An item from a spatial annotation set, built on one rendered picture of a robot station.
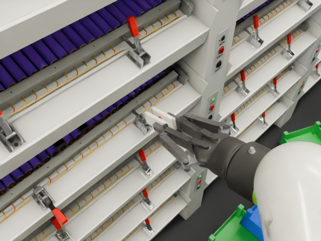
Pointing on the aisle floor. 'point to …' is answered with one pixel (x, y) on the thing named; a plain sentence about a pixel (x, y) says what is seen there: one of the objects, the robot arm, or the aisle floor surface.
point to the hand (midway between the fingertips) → (160, 120)
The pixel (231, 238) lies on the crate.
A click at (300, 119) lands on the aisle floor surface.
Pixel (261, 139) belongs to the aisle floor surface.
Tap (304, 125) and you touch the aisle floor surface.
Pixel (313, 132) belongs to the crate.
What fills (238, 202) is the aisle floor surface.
